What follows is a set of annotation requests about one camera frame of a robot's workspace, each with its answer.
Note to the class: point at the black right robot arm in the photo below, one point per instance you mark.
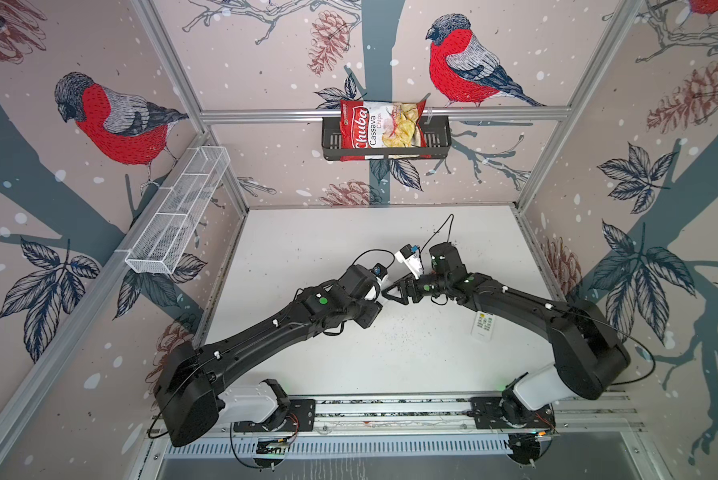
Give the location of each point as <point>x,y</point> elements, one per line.
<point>589,354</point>

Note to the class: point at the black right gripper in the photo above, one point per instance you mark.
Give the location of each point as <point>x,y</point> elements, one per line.
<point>404,288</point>

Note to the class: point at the black wire basket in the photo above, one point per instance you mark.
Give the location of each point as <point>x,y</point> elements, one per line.
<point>431,138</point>

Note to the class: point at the white mesh wall shelf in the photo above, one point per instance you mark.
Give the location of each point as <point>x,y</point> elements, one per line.
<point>166,237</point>

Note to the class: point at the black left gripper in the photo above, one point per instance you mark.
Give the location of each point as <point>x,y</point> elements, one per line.
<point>374,309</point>

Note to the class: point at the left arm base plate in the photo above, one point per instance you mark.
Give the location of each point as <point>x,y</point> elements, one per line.
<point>294,415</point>

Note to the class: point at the white air conditioner remote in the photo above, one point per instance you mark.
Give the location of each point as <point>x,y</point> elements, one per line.
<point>483,326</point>

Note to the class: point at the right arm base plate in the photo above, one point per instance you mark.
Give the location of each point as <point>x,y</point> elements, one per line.
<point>498,413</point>

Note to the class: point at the red cassava chips bag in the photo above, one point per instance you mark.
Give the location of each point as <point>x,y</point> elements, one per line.
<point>381,125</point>

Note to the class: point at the aluminium mounting rail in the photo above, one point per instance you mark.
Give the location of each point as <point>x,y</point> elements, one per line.
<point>420,414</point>

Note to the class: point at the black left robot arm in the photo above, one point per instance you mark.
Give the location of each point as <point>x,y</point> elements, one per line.
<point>190,387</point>

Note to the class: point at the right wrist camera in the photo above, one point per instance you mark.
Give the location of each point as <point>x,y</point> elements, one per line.
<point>409,255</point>

